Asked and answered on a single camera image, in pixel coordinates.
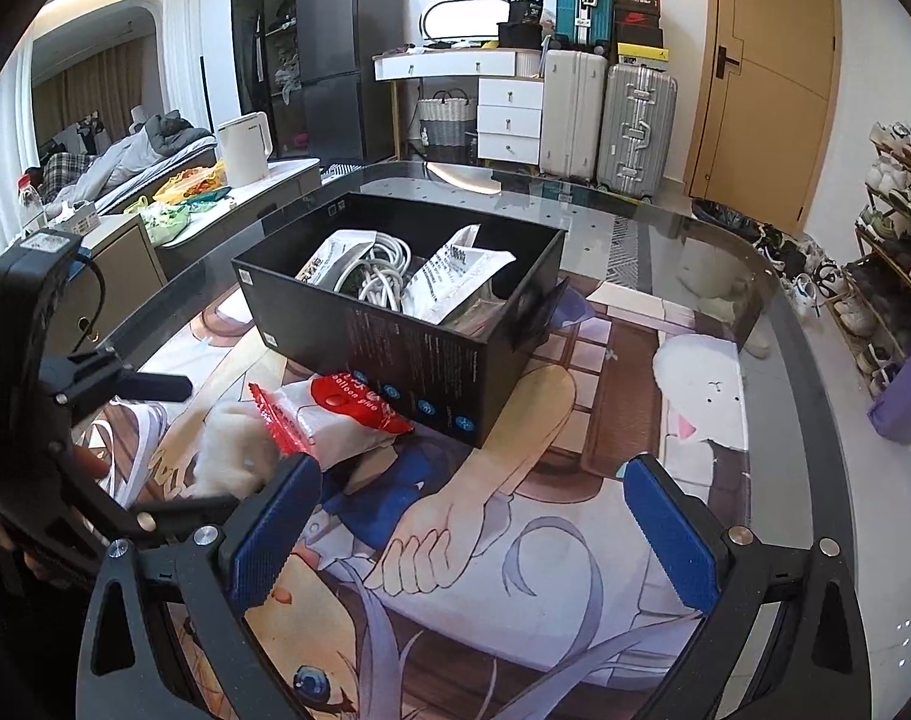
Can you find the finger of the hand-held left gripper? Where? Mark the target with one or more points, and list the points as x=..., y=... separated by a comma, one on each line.
x=155, y=388
x=178, y=511

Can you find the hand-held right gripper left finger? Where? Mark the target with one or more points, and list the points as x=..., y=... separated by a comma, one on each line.
x=275, y=532

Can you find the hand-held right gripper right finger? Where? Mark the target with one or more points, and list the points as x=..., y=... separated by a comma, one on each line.
x=673, y=540

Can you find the white fluffy stuffing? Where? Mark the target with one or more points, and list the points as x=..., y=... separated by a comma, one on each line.
x=230, y=450

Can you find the red white plastic packet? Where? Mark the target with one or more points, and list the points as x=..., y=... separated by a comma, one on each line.
x=335, y=412

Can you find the black cardboard box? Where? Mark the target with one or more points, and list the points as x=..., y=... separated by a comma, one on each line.
x=395, y=360

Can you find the white printed plastic packet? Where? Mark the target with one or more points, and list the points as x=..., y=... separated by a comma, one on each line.
x=335, y=255

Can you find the striped cloth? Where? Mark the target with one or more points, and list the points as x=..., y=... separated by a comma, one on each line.
x=455, y=277

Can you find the person's left hand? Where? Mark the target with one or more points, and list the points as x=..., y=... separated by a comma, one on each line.
x=92, y=463

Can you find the beige cabinet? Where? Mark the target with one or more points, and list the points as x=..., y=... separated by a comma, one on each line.
x=122, y=270

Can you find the green plastic bag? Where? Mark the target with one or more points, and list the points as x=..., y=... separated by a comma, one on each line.
x=170, y=214

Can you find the anime printed table mat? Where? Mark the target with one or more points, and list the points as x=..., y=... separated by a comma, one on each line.
x=455, y=540

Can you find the clear bottle red cap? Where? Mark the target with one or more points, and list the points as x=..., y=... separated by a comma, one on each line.
x=29, y=202

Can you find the grey sideboard white top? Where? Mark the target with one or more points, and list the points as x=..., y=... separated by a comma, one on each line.
x=245, y=217

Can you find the yellow plastic bag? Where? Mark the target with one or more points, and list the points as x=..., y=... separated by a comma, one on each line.
x=189, y=181

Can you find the bed with grey bedding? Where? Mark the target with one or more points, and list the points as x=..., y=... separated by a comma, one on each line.
x=125, y=165

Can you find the white electric kettle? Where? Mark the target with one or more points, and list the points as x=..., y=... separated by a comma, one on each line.
x=243, y=150

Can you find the purple bag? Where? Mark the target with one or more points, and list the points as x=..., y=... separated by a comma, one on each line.
x=905, y=409

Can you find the black white patterned rug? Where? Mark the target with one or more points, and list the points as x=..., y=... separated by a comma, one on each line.
x=343, y=167

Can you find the pile of sneakers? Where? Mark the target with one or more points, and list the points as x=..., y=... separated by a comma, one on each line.
x=797, y=270

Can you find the beige curtain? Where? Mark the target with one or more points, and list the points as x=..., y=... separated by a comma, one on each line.
x=88, y=90

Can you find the black plastic bag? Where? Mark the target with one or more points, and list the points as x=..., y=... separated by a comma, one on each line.
x=718, y=216

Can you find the wooden shoe rack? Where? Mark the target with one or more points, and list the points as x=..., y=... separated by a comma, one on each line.
x=887, y=270

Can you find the dark glass cabinet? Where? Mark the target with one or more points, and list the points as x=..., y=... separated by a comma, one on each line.
x=264, y=30

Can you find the black refrigerator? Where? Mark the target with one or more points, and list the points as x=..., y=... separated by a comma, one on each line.
x=350, y=52

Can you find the woven laundry basket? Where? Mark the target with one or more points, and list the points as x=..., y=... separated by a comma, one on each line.
x=444, y=127

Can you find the silver suitcase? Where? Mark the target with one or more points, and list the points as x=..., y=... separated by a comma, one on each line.
x=635, y=131

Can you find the group of assorted shoes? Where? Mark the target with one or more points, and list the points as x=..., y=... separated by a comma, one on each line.
x=894, y=187

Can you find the white suitcase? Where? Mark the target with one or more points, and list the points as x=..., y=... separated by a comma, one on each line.
x=572, y=116

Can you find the white desk with drawers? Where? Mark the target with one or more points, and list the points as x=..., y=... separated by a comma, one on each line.
x=508, y=120

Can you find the wooden door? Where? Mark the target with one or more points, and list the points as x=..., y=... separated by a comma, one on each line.
x=770, y=90

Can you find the oval mirror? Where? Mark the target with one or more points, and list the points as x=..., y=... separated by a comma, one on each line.
x=463, y=21

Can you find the black shoe box red mark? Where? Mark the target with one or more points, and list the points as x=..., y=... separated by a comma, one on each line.
x=638, y=19

